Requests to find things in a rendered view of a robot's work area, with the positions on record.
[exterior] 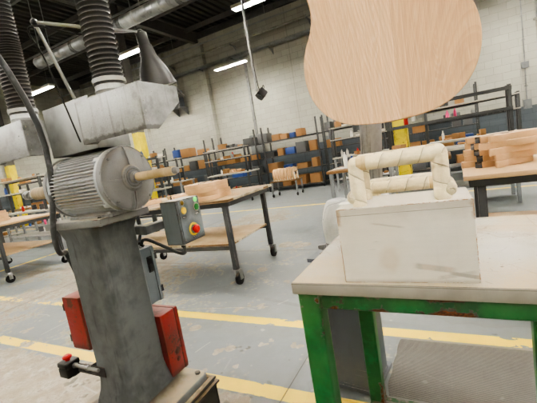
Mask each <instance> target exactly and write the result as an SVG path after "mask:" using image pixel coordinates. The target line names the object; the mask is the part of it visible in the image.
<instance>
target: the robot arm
mask: <svg viewBox="0 0 537 403"><path fill-rule="evenodd" d="M381 151H382V130H381V123H379V124H371V125H360V152H361V154H370V153H375V152H381ZM369 175H370V180H371V179H374V178H382V177H383V168H379V169H374V170H369ZM346 201H347V198H333V199H330V200H328V201H327V202H326V203H325V205H324V209H323V214H322V223H323V230H324V237H325V241H326V243H325V244H320V245H319V246H318V249H322V250H324V249H325V248H326V247H327V246H328V245H329V244H330V243H331V242H332V241H333V240H334V239H335V238H336V237H337V236H338V235H339V230H338V225H337V219H336V210H337V209H338V208H339V207H340V205H339V204H340V203H341V202H346Z"/></svg>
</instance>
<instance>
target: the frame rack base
mask: <svg viewBox="0 0 537 403"><path fill-rule="evenodd" d="M367 203H368V205H366V206H363V207H353V205H341V206H340V207H339V208H338V209H337V210H336V219H337V225H338V230H339V236H340V247H341V253H342V258H343V264H344V274H345V280H346V282H399V283H481V276H480V267H479V250H478V241H477V232H476V223H475V206H474V198H473V197H472V196H471V194H470V193H469V191H468V190H467V188H466V187H459V188H457V191H456V193H455V194H453V195H452V198H451V199H447V200H436V199H435V195H434V190H428V191H420V192H411V193H402V194H387V195H379V196H372V199H370V200H367Z"/></svg>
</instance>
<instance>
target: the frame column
mask: <svg viewBox="0 0 537 403"><path fill-rule="evenodd" d="M135 221H136V217H133V218H130V219H127V220H124V221H120V222H116V223H113V224H111V225H106V226H102V227H95V228H84V229H65V230H58V232H59V233H60V234H61V236H62V237H63V238H64V239H65V240H66V245H67V249H68V252H69V256H70V261H71V265H72V268H73V271H74V276H75V280H76V283H77V287H78V292H79V296H80V299H81V303H82V308H83V312H84V315H85V319H86V324H87V328H88V331H89V337H90V340H91V344H92V347H93V353H94V356H95V360H96V363H97V366H99V367H102V368H105V374H106V377H100V379H101V390H100V394H99V398H98V402H97V403H149V402H150V401H151V400H152V399H153V398H154V397H156V396H157V395H158V394H159V393H160V392H161V391H162V390H163V389H164V388H165V387H166V386H167V385H168V384H169V383H170V382H171V381H172V380H173V379H174V378H175V377H173V376H172V374H171V372H170V371H169V369H168V367H167V365H166V363H165V360H164V358H163V353H162V350H161V343H160V339H159V336H158V331H157V325H156V322H155V317H154V314H153V307H152V303H151V300H150V295H149V290H148V286H147V282H146V278H145V271H144V268H143V264H142V260H141V254H140V250H139V246H138V242H137V235H136V232H135V228H134V225H135Z"/></svg>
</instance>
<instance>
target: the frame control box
mask: <svg viewBox="0 0 537 403"><path fill-rule="evenodd" d="M193 196H195V197H196V198H197V201H196V202H193ZM193 196H186V197H181V198H175V199H173V200H169V201H164V202H161V203H160V204H159V205H160V208H161V216H162V220H163V223H164V227H165V235H166V238H167V242H168V245H181V248H183V251H184V252H181V251H178V250H176V249H173V248H171V247H168V246H167V245H164V244H162V243H160V242H158V241H154V240H153V239H150V238H142V239H141V241H140V245H139V249H140V248H144V246H145V245H144V241H148V242H151V243H153V244H155V245H158V246H160V247H162V248H164V249H167V250H169V251H171V252H173V253H176V254H179V255H186V254H187V249H186V244H188V243H190V242H191V241H194V240H196V239H198V238H200V237H203V236H205V230H204V226H203V221H202V217H201V210H200V205H199V201H198V196H197V195H193ZM180 200H183V201H184V205H183V206H180V204H179V201H180ZM195 203H197V204H198V205H199V208H198V209H195V208H194V205H195ZM182 207H185V208H186V213H185V214H183V213H182V212H181V208H182ZM195 224H198V225H199V226H200V232H199V233H195V232H194V231H193V226H194V225H195Z"/></svg>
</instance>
